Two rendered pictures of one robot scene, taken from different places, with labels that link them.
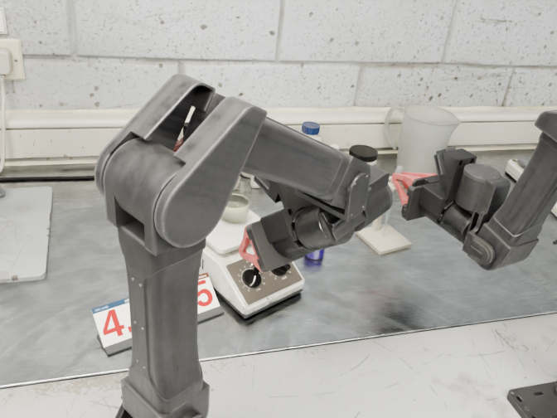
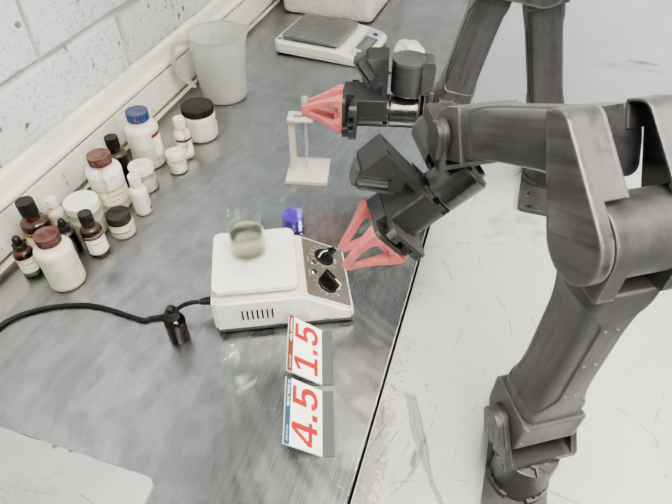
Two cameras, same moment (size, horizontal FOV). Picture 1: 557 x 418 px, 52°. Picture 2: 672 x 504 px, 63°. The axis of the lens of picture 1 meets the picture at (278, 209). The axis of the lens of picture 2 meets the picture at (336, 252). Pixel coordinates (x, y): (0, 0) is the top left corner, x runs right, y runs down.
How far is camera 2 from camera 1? 60 cm
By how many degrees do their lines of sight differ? 43
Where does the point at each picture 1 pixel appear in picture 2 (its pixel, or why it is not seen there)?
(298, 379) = (444, 317)
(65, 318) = (247, 482)
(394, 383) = (478, 261)
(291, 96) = (74, 92)
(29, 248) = (82, 482)
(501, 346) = not seen: hidden behind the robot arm
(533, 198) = (479, 57)
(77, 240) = (103, 421)
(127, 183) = (657, 249)
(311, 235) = (465, 195)
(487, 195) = (430, 75)
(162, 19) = not seen: outside the picture
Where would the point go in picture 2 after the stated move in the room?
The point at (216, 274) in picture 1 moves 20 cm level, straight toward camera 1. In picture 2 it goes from (299, 308) to (430, 369)
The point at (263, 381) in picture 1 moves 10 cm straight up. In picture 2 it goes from (434, 343) to (443, 297)
